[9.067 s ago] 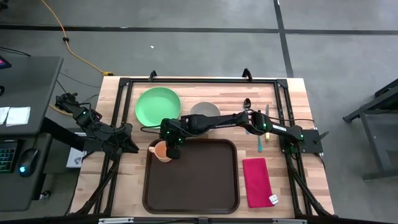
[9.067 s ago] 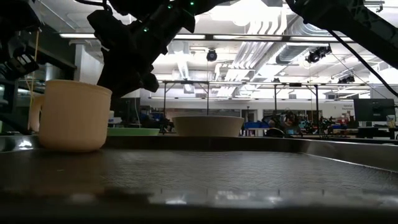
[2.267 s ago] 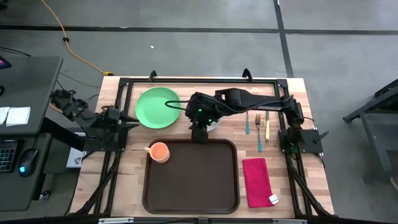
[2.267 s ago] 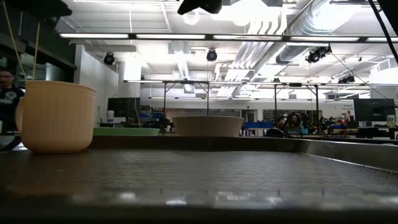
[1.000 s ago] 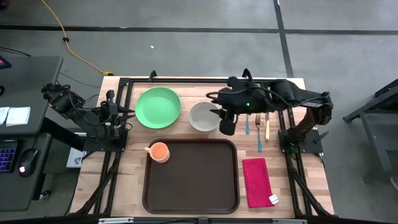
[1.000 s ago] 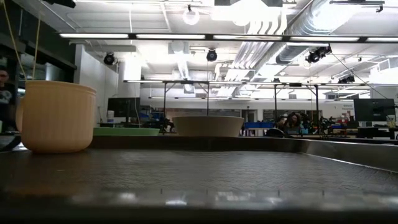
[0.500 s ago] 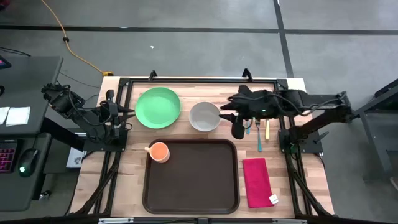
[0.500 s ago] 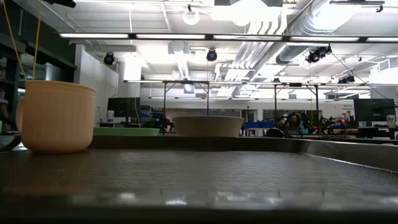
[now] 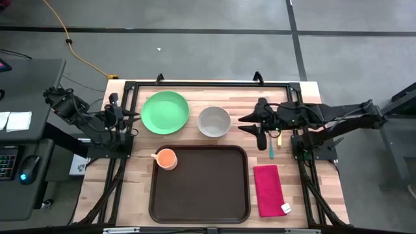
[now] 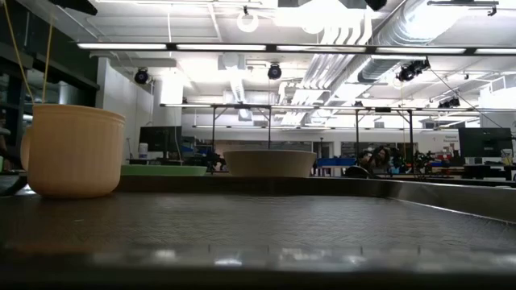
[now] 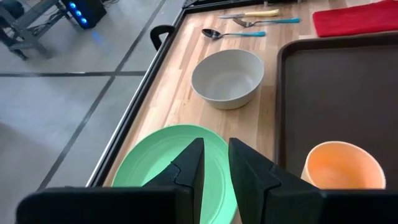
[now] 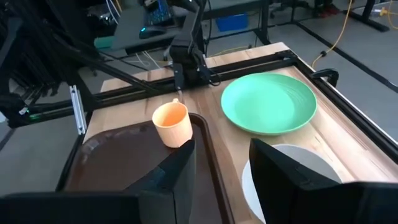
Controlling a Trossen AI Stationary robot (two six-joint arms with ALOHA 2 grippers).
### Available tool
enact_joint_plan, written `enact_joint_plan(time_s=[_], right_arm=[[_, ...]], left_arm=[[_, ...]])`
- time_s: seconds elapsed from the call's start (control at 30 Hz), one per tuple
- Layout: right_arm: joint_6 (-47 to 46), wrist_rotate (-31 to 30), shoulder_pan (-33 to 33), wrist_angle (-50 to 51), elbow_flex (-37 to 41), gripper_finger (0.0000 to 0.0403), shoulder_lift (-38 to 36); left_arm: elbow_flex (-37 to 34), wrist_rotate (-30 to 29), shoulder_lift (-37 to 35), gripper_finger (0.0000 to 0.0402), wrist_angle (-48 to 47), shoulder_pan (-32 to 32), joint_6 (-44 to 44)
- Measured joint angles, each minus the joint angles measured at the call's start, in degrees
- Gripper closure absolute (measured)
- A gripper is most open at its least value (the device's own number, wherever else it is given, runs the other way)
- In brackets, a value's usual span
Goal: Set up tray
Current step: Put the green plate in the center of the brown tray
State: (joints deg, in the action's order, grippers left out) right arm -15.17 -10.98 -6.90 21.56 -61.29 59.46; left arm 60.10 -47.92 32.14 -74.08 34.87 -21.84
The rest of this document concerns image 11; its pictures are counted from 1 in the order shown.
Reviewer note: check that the grey bowl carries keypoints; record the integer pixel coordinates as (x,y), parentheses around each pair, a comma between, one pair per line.
(227,81)

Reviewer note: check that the brown plastic tray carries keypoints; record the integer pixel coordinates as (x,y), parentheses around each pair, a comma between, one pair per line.
(342,93)

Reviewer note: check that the red cloth napkin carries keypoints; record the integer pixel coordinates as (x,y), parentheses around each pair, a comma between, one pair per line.
(357,18)

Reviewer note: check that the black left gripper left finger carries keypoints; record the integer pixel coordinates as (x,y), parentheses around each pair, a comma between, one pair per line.
(183,193)

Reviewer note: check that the black computer blue lights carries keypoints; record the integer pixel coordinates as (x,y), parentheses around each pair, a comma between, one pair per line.
(90,12)

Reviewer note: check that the green plate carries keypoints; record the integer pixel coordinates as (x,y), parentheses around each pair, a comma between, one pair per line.
(149,161)

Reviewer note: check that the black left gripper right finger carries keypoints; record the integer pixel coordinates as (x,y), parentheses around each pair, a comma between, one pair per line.
(258,193)

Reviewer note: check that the orange cup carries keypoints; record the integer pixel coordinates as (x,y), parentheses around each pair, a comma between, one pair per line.
(342,165)

